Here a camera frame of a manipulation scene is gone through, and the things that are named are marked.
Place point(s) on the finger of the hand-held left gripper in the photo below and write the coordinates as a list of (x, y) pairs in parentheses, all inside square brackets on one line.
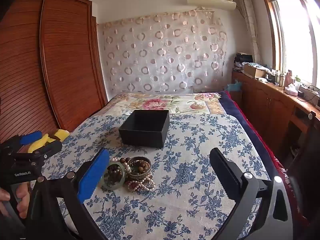
[(31, 137), (52, 147)]

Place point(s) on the red blanket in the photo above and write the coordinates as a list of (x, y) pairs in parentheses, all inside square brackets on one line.
[(275, 162)]

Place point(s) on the black square box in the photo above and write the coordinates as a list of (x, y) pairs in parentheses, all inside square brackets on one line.
[(142, 136)]

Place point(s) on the blue floral cloth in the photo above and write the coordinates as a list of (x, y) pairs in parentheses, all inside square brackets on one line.
[(190, 155)]

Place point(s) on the green jade bangle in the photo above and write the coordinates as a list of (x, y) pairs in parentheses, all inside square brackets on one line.
[(123, 175)]

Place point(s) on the black bag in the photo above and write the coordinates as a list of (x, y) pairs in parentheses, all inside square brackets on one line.
[(241, 60)]

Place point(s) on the pink tissue box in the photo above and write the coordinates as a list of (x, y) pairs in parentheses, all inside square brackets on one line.
[(290, 90)]

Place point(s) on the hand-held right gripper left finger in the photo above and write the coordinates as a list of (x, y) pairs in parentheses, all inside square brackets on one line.
[(92, 177)]

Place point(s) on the cardboard box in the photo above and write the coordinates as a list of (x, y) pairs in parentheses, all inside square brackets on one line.
[(252, 71)]

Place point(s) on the long wooden cabinet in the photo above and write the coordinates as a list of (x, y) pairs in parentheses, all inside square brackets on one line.
[(265, 100)]

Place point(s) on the yellow cloth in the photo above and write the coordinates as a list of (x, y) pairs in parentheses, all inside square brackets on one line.
[(58, 135)]

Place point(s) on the blue plastic bag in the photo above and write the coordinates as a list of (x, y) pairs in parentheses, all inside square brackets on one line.
[(233, 86)]

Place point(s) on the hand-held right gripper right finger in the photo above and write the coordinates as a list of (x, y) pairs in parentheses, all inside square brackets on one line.
[(225, 172)]

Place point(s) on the wooden louvered wardrobe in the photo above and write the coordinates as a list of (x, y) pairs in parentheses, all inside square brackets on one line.
[(62, 67)]

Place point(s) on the wooden framed window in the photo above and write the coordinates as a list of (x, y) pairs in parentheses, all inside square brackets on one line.
[(295, 35)]

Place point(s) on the pink flower blanket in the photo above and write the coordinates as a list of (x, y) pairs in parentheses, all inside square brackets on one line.
[(155, 103)]

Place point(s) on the circle patterned curtain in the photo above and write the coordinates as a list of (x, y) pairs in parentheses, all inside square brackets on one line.
[(162, 55)]

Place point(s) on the person's left hand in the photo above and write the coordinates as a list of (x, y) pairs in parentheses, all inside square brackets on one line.
[(23, 200)]

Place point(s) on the navy blue blanket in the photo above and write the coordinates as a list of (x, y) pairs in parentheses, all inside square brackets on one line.
[(240, 115)]

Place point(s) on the wrapped air conditioner pipe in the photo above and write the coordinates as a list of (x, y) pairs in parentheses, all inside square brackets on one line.
[(248, 22)]

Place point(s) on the dark chair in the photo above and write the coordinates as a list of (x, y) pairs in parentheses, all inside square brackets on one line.
[(305, 160)]

